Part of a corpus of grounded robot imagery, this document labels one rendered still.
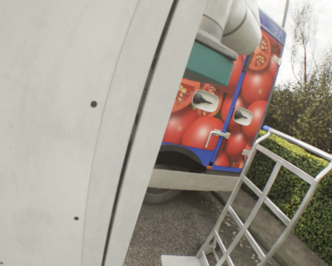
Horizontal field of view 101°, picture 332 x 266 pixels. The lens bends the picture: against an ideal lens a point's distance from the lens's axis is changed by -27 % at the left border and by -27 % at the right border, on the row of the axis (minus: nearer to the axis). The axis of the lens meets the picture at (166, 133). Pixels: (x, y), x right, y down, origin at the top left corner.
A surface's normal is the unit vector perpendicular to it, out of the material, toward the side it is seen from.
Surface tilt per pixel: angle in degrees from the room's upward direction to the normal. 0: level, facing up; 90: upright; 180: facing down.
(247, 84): 90
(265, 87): 90
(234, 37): 143
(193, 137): 90
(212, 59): 90
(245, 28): 113
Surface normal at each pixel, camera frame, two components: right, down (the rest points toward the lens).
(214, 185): 0.34, 0.32
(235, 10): 0.73, 0.46
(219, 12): 0.53, 0.45
